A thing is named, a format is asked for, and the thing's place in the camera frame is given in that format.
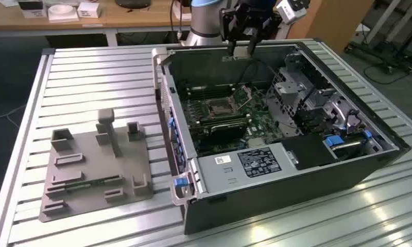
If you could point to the black plastic shroud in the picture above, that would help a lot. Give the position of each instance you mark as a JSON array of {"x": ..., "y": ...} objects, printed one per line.
[{"x": 308, "y": 151}]

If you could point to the green RAM stick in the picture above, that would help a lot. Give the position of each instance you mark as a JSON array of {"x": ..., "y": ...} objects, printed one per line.
[{"x": 86, "y": 184}]

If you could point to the grey parts rack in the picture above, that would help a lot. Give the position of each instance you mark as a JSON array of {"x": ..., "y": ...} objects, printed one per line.
[{"x": 90, "y": 154}]

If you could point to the grey power supply unit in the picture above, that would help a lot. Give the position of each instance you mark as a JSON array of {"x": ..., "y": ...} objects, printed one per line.
[{"x": 219, "y": 177}]

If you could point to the white round holder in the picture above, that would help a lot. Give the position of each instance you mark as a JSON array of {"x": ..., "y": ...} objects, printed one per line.
[{"x": 63, "y": 15}]

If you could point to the small blue drive clip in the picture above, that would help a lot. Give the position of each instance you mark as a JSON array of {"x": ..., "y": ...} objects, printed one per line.
[{"x": 367, "y": 135}]

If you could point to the metal CPU socket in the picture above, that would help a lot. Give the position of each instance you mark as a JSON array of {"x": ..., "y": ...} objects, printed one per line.
[{"x": 219, "y": 108}]

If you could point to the large blue drive clip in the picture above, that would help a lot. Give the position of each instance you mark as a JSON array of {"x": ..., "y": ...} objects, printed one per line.
[{"x": 334, "y": 142}]

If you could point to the wooden cabinet panel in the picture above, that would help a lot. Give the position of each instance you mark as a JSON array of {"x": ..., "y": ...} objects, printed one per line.
[{"x": 336, "y": 28}]

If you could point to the green motherboard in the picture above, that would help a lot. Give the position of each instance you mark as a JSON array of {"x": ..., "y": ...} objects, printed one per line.
[{"x": 260, "y": 123}]

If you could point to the black graphics card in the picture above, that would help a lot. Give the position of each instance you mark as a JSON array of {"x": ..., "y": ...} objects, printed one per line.
[{"x": 227, "y": 135}]

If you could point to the blue case latch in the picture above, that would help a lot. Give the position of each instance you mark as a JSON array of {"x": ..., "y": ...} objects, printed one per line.
[{"x": 180, "y": 183}]

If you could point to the plain white box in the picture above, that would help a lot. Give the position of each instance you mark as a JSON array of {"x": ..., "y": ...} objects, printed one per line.
[{"x": 90, "y": 10}]

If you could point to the metal disk bay cage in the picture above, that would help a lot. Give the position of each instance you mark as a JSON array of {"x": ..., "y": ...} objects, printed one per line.
[{"x": 287, "y": 88}]

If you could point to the black open PC case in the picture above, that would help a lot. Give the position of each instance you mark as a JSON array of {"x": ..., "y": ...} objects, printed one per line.
[{"x": 278, "y": 205}]

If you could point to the small silver chipset heatsink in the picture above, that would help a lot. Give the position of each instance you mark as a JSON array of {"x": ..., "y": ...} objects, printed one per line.
[{"x": 256, "y": 142}]

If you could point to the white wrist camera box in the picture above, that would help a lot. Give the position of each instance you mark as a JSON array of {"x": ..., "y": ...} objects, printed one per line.
[{"x": 290, "y": 10}]

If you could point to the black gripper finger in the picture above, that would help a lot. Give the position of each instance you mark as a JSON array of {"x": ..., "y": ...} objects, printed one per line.
[
  {"x": 227, "y": 25},
  {"x": 252, "y": 46}
]

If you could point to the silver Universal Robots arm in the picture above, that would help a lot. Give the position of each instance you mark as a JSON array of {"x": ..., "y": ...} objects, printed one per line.
[{"x": 206, "y": 20}]

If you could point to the black round object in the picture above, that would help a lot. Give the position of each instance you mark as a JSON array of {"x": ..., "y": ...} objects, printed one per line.
[{"x": 134, "y": 3}]

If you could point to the wooden desk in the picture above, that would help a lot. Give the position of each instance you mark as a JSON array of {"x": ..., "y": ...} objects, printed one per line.
[{"x": 131, "y": 18}]

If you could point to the white box with black top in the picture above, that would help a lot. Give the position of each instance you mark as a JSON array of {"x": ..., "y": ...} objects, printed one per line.
[{"x": 32, "y": 13}]

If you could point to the black wheeled equipment stand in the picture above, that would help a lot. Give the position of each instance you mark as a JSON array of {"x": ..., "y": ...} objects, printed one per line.
[{"x": 374, "y": 52}]

